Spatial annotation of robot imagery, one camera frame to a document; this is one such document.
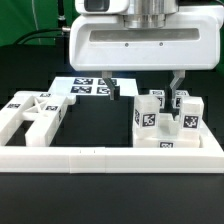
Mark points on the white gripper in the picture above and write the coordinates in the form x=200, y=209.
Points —
x=102, y=43

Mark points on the small white marker block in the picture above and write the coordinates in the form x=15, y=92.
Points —
x=145, y=115

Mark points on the white chair seat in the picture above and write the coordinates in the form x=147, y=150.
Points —
x=168, y=135

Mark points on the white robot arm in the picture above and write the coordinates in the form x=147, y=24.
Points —
x=144, y=14

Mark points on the white marker base sheet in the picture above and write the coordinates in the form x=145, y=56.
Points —
x=91, y=86

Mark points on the white chair back frame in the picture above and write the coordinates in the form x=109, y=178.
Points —
x=45, y=110

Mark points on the white U-shaped obstacle frame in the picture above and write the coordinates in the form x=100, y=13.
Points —
x=70, y=160

